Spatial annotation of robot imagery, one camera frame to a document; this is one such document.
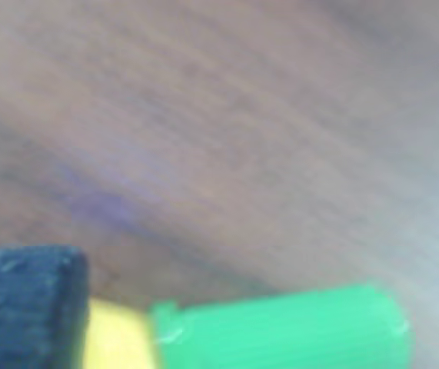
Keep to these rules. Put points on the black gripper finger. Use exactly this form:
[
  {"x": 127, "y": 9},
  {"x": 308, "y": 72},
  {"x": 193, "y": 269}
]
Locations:
[{"x": 23, "y": 307}]

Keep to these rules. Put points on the yellow highlighter with green cap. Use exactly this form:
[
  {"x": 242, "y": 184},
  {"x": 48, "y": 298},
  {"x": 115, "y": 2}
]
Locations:
[{"x": 280, "y": 330}]

